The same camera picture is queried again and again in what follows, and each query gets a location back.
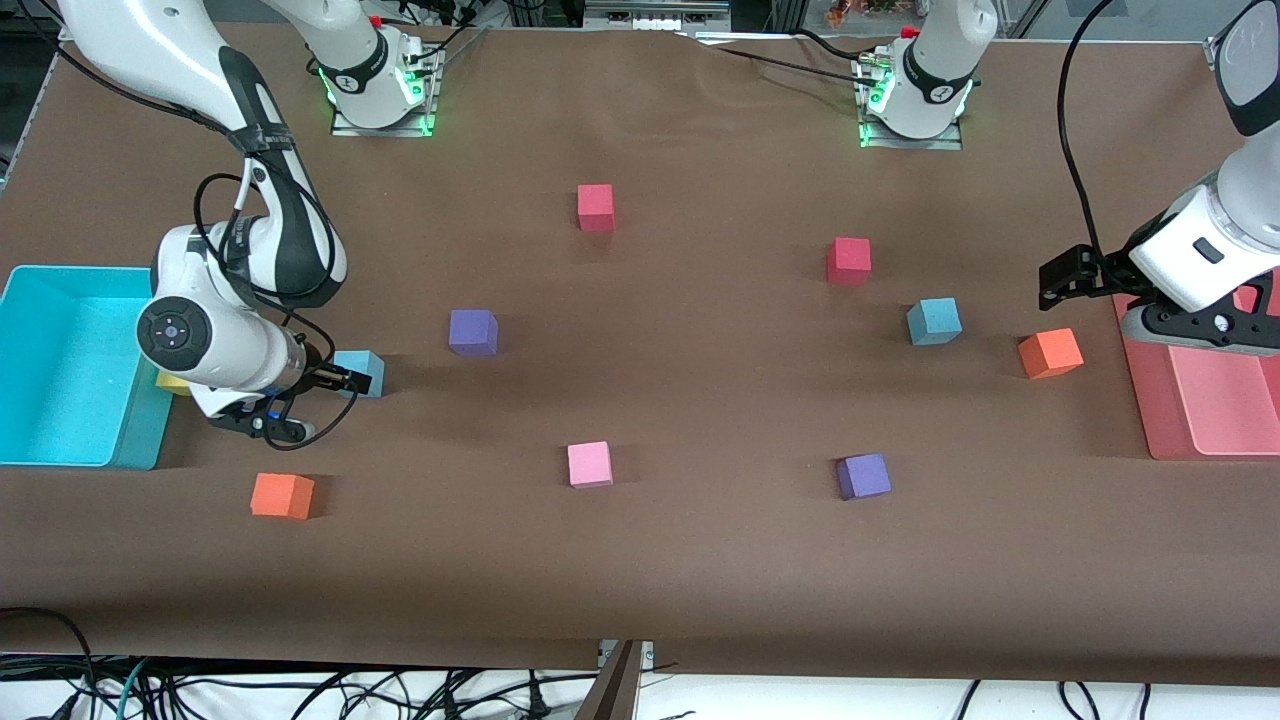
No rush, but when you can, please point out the blue foam cube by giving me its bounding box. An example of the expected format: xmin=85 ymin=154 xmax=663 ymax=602
xmin=906 ymin=297 xmax=963 ymax=347
xmin=335 ymin=350 xmax=386 ymax=399

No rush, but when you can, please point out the orange foam cube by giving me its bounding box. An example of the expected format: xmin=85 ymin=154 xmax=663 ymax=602
xmin=250 ymin=472 xmax=316 ymax=521
xmin=1018 ymin=327 xmax=1085 ymax=381

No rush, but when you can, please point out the purple foam cube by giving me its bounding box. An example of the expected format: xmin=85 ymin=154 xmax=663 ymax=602
xmin=448 ymin=309 xmax=499 ymax=358
xmin=836 ymin=453 xmax=893 ymax=501

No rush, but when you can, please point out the pink plastic bin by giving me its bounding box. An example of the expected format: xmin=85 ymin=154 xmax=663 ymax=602
xmin=1112 ymin=270 xmax=1280 ymax=462

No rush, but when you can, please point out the red foam cube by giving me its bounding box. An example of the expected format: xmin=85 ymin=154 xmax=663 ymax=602
xmin=577 ymin=184 xmax=615 ymax=233
xmin=826 ymin=237 xmax=872 ymax=287

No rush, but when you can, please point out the cyan plastic bin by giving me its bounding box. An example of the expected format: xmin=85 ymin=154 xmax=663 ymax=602
xmin=0 ymin=265 xmax=179 ymax=471

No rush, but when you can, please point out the pink foam cube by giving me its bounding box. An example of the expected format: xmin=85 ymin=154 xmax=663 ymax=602
xmin=567 ymin=441 xmax=614 ymax=490

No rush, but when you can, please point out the brown table cover sheet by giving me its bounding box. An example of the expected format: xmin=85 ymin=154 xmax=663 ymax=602
xmin=0 ymin=15 xmax=1280 ymax=686

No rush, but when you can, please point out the dark brown angled bar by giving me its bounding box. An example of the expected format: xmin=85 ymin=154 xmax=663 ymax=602
xmin=575 ymin=640 xmax=646 ymax=720

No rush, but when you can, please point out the grey power strip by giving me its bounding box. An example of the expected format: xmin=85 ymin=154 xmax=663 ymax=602
xmin=585 ymin=0 xmax=731 ymax=31

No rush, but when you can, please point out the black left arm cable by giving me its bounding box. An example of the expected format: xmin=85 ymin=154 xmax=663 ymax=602
xmin=1058 ymin=0 xmax=1116 ymax=259

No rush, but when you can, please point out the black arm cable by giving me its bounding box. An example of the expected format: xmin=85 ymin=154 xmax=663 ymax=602
xmin=15 ymin=0 xmax=351 ymax=451
xmin=1058 ymin=0 xmax=1116 ymax=259

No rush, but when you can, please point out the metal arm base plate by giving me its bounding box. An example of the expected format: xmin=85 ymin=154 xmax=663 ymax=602
xmin=330 ymin=100 xmax=438 ymax=139
xmin=858 ymin=118 xmax=966 ymax=151

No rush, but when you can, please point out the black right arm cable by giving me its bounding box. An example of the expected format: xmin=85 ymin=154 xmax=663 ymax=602
xmin=15 ymin=0 xmax=351 ymax=451

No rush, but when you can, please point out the thick black looped cable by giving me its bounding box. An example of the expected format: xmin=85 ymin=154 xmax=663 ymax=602
xmin=0 ymin=606 xmax=99 ymax=720

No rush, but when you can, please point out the black cable on table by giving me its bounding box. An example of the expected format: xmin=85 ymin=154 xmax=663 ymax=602
xmin=680 ymin=28 xmax=881 ymax=86

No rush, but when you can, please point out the teal cable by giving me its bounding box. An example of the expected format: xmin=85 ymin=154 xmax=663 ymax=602
xmin=115 ymin=656 xmax=153 ymax=720

